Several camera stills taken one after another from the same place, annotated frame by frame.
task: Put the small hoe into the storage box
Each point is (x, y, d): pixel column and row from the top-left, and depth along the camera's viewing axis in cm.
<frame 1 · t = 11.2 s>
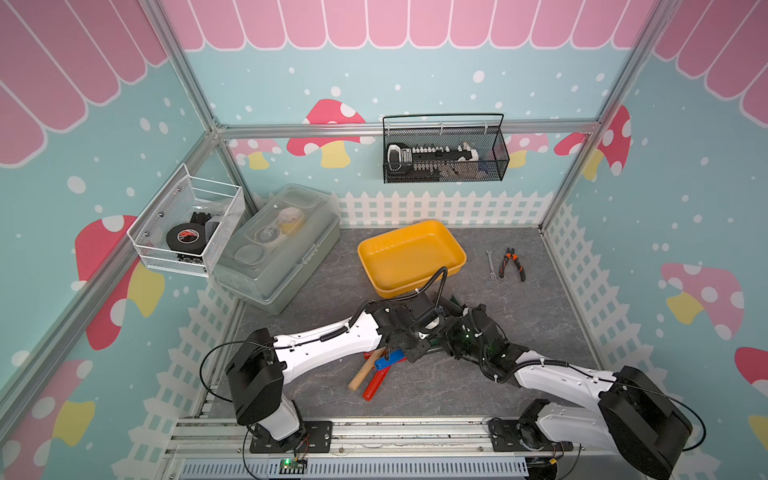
left hand: (415, 346, 79), fingers closed
right hand: (428, 326, 84), fingers open
translucent green storage box: (276, 244, 99), point 15 cm above the table
yellow plastic tray: (402, 262, 109), point 3 cm above the table
orange black pliers: (510, 254, 114), on the table
small steel wrench: (492, 274, 108), on the table
speckled grey hoe red grip: (376, 381, 80), point 5 cm above the table

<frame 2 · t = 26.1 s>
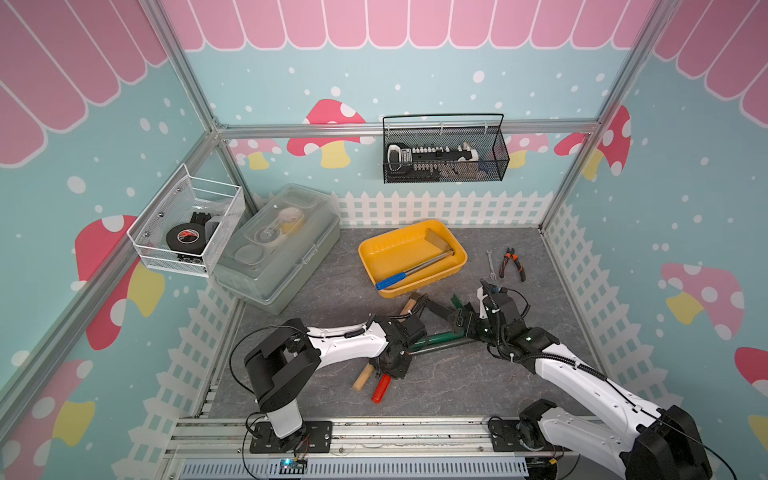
left hand: (391, 375, 84), fingers closed
right hand: (459, 319, 84), fingers open
green handled small hoe: (444, 336, 91), point 2 cm above the table
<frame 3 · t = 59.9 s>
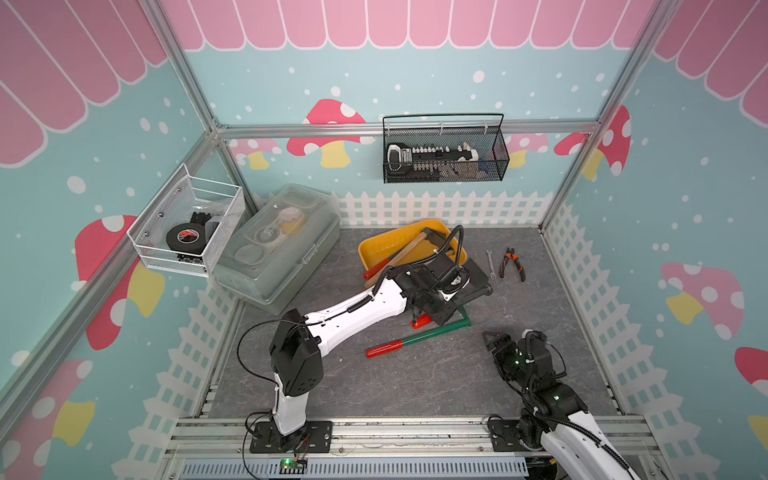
left hand: (443, 312, 79), fingers closed
right hand: (484, 339, 84), fingers open
speckled grey hoe red grip: (387, 261, 103), point 8 cm above the table
green handled small hoe: (392, 346, 89), point 3 cm above the table
the other named things where they were.

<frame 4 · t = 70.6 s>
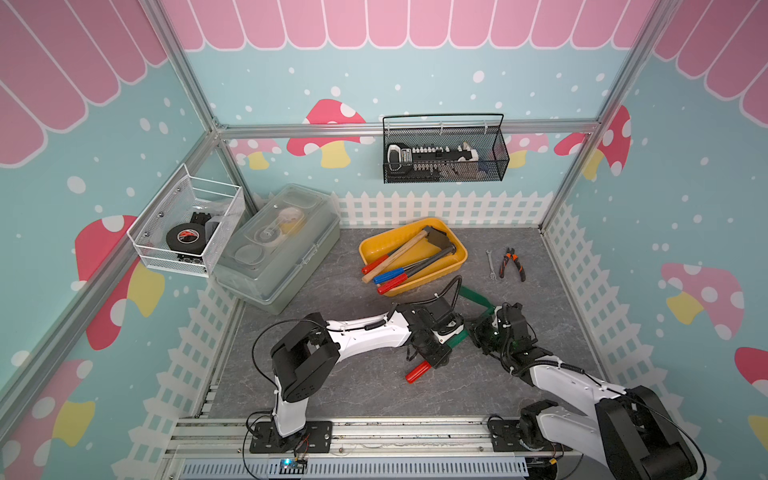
left hand: (438, 361, 82), fingers open
right hand: (460, 319, 88), fingers closed
green handled small hoe: (416, 373, 80), point 6 cm above the table
the other named things where they were.

